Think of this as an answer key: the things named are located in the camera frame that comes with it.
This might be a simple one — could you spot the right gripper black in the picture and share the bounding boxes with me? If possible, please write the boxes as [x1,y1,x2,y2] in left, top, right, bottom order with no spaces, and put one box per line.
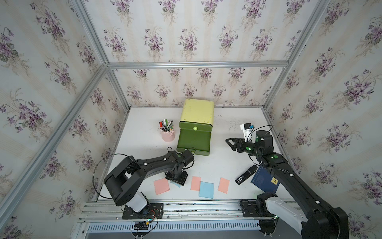
[225,136,263,158]

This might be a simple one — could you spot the blue sticky pad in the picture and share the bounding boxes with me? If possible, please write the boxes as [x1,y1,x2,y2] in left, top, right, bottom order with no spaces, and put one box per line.
[170,181,182,188]
[199,181,214,199]

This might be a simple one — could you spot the pink sticky pad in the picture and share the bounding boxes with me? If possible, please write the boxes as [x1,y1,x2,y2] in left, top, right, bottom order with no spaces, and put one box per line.
[218,177,230,194]
[154,178,170,195]
[191,176,202,191]

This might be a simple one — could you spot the green drawer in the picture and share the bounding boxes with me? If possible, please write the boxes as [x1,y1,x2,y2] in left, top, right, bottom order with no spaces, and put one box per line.
[177,129,212,156]
[179,121,213,132]

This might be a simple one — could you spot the green top drawer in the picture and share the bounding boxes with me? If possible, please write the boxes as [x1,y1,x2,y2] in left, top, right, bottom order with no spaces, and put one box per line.
[179,121,213,132]

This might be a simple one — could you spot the yellow green drawer cabinet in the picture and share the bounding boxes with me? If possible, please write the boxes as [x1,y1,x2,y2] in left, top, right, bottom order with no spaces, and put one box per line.
[180,99,214,125]

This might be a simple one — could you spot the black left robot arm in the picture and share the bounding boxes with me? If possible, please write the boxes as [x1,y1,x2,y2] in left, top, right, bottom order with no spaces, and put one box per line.
[104,149,195,213]

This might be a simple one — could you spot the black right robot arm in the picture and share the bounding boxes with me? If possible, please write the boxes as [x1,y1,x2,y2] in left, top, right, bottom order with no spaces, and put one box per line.
[225,130,349,239]

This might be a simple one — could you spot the pink pen cup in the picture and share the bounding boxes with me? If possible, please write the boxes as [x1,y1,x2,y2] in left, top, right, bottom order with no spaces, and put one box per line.
[161,130,176,142]

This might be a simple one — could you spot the dark blue notebook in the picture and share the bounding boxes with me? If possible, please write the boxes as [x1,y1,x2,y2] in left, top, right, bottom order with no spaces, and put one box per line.
[251,167,280,194]

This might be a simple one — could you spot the pens in cup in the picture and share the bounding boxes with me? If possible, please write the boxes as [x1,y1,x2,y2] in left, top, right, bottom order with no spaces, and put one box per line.
[159,119,174,132]

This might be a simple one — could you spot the small circuit board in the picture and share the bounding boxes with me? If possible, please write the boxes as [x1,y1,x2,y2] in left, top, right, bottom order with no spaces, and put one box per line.
[134,222,150,231]

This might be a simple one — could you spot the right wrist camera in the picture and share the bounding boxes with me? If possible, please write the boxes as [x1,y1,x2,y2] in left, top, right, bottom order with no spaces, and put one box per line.
[240,123,254,142]

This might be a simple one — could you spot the aluminium front rail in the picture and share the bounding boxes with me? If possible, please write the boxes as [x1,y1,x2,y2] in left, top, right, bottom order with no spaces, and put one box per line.
[79,199,245,223]

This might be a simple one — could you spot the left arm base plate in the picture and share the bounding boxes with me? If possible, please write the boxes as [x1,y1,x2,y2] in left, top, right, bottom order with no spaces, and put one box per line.
[122,203,164,220]

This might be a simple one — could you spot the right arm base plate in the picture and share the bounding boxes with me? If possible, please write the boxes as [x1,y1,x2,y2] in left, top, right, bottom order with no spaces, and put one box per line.
[239,199,276,218]

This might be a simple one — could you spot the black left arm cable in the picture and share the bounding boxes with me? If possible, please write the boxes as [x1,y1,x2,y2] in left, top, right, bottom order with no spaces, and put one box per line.
[92,153,132,200]

